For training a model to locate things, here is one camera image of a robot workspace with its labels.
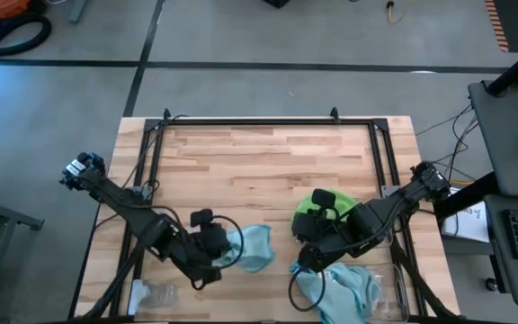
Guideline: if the light blue microfiber towel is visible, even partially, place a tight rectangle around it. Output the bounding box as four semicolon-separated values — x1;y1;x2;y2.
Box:
217;223;276;275
330;264;382;321
289;259;354;324

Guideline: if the clear plastic basket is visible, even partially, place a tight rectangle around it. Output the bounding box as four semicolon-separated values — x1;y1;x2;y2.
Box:
362;263;412;324

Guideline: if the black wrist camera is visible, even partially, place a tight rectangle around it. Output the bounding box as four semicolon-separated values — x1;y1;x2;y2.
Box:
189;208;216;229
310;188;337;210

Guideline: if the clear plastic container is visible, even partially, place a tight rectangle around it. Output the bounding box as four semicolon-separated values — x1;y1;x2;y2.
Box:
127;277;180;317

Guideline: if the grey desk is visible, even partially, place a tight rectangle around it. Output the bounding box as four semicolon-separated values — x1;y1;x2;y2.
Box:
467;79;518;199
482;193;518;310

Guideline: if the orange shop vacuum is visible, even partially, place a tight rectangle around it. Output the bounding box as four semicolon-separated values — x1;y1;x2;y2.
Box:
0;0;53;58

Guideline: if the black aluminium rig frame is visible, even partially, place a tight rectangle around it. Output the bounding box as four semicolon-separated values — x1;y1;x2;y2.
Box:
67;106;462;324

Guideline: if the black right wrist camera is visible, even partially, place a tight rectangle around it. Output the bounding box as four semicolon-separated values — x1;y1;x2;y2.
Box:
310;188;337;210

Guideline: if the black diagonal pole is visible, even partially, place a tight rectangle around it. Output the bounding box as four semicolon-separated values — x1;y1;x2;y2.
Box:
433;170;501;221
485;36;518;98

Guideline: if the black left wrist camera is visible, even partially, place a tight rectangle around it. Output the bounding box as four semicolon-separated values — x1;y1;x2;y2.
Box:
189;208;216;229

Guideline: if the yellow floor cable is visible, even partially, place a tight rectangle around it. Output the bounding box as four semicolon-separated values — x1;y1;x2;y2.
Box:
384;0;412;26

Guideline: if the green microfiber towel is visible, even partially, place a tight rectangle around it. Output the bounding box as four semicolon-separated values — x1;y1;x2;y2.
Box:
290;187;362;229

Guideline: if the grey floor object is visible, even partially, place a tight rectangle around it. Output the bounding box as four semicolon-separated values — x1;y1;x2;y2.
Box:
67;0;90;24

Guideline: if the white paper sheet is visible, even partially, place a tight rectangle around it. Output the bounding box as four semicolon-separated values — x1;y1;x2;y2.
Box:
440;186;492;245

